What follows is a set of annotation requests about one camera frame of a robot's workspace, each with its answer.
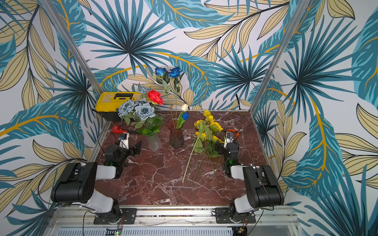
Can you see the red pipe wrench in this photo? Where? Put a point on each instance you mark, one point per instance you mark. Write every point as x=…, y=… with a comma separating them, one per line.
x=118, y=130

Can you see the tall mixed flower bouquet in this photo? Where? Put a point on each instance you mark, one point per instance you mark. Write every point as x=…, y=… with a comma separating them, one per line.
x=170, y=81

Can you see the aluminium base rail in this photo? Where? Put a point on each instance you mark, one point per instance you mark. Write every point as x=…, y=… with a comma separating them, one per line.
x=176, y=221

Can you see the dark tinted glass vase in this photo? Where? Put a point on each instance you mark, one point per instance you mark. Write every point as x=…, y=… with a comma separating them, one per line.
x=176, y=138

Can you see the tall sunflower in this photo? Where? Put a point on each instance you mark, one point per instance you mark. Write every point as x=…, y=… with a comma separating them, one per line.
x=215, y=127

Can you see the grey blue rose bunch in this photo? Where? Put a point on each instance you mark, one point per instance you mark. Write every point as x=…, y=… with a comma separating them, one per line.
x=142, y=116

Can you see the orange handled pliers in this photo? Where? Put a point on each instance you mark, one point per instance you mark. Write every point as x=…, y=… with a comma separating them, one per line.
x=236, y=132

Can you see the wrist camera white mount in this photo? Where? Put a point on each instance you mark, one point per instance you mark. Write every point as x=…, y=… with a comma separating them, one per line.
x=124, y=141
x=229, y=138

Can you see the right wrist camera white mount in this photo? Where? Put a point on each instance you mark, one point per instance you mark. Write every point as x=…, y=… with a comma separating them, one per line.
x=229, y=138

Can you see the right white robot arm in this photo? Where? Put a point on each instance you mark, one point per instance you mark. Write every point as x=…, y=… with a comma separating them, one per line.
x=262, y=187

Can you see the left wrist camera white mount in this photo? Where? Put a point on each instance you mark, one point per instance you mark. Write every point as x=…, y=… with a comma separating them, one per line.
x=124, y=141

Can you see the yellow sunflower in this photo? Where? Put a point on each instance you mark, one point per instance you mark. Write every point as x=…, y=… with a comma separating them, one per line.
x=198, y=146
x=212, y=153

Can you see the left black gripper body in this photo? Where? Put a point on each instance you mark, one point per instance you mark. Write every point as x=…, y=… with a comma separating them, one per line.
x=131, y=152

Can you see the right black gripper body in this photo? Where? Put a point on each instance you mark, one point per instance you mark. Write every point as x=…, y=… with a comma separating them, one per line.
x=229, y=144

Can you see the clear glass vase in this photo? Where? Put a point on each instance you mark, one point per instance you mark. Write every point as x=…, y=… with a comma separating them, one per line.
x=154, y=142

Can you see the yellow black toolbox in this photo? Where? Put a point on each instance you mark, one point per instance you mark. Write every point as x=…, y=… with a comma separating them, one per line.
x=109, y=102

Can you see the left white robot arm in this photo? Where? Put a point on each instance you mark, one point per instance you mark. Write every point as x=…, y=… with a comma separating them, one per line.
x=76, y=185

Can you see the tall yellow flower spray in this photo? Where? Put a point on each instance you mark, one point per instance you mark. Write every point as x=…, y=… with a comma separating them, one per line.
x=200, y=125

